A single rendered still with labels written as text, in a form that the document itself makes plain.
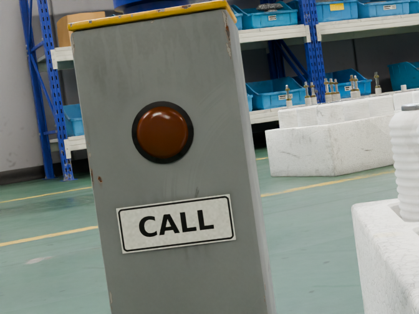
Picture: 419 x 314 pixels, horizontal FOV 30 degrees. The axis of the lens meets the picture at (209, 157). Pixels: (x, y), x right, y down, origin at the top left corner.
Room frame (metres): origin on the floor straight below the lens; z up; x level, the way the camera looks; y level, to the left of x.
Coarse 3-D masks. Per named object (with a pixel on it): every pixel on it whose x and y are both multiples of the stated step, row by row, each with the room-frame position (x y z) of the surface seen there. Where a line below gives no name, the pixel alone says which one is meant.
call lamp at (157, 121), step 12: (156, 108) 0.34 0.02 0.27; (168, 108) 0.33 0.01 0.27; (144, 120) 0.33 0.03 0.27; (156, 120) 0.33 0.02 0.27; (168, 120) 0.33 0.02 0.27; (180, 120) 0.33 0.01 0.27; (144, 132) 0.33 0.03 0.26; (156, 132) 0.33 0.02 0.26; (168, 132) 0.33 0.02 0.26; (180, 132) 0.33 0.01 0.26; (144, 144) 0.33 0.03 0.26; (156, 144) 0.33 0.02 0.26; (168, 144) 0.33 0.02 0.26; (180, 144) 0.33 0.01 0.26; (156, 156) 0.34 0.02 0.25; (168, 156) 0.33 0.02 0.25
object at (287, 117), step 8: (288, 88) 2.96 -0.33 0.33; (288, 96) 2.97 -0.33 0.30; (288, 104) 2.96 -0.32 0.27; (280, 112) 2.95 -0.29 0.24; (288, 112) 2.93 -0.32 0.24; (296, 112) 2.93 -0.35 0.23; (280, 120) 2.95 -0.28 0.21; (288, 120) 2.93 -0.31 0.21; (296, 120) 2.93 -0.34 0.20; (280, 128) 2.97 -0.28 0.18
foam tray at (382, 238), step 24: (360, 216) 0.56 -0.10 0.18; (384, 216) 0.54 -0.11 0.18; (360, 240) 0.57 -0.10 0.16; (384, 240) 0.45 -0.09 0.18; (408, 240) 0.44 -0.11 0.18; (360, 264) 0.60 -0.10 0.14; (384, 264) 0.42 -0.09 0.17; (408, 264) 0.38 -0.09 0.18; (384, 288) 0.44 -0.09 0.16; (408, 288) 0.34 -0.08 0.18; (384, 312) 0.45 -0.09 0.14; (408, 312) 0.34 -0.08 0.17
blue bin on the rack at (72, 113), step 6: (66, 108) 5.19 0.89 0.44; (72, 108) 5.20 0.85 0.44; (78, 108) 5.22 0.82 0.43; (66, 114) 4.82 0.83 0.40; (72, 114) 5.20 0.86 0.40; (78, 114) 5.21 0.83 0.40; (66, 120) 4.84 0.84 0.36; (72, 120) 4.71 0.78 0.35; (78, 120) 4.73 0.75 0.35; (66, 126) 4.87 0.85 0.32; (72, 126) 4.73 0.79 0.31; (78, 126) 4.73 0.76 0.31; (72, 132) 4.75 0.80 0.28; (78, 132) 4.73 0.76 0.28
